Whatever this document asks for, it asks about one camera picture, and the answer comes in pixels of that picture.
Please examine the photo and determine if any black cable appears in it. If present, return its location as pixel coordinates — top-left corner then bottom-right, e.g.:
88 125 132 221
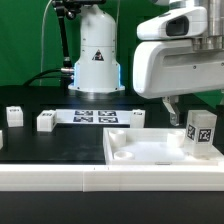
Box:
22 68 73 88

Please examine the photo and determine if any white front fence wall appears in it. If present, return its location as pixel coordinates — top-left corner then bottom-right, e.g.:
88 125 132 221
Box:
0 164 224 192

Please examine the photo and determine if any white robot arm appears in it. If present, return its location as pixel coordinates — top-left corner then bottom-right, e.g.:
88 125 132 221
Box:
69 0 224 126

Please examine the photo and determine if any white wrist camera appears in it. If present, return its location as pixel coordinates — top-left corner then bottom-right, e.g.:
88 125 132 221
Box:
137 6 207 40

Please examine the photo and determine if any white square tabletop part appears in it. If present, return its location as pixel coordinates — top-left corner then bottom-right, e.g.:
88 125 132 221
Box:
103 128 224 166

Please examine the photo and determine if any grey cable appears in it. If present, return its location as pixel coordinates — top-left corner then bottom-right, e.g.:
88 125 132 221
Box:
39 0 54 87

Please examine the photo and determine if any white marker base plate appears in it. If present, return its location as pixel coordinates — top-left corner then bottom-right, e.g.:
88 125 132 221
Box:
56 109 131 125

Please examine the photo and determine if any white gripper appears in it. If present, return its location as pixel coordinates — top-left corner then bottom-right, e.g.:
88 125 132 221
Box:
133 39 224 126

